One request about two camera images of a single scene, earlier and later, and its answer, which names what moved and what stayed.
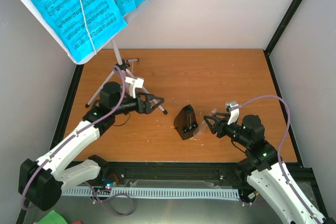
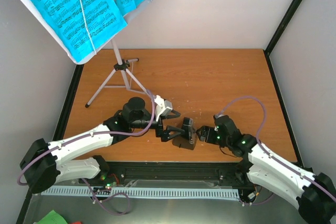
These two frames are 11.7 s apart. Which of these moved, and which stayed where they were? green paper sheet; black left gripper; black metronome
Moved: black left gripper; black metronome
Stayed: green paper sheet
